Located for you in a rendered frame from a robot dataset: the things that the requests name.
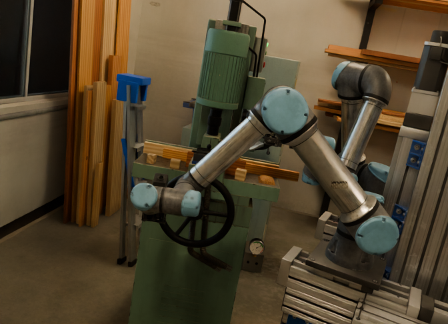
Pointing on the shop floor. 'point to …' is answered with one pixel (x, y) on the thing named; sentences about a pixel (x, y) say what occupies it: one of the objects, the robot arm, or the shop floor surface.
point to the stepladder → (137, 91)
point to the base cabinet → (185, 276)
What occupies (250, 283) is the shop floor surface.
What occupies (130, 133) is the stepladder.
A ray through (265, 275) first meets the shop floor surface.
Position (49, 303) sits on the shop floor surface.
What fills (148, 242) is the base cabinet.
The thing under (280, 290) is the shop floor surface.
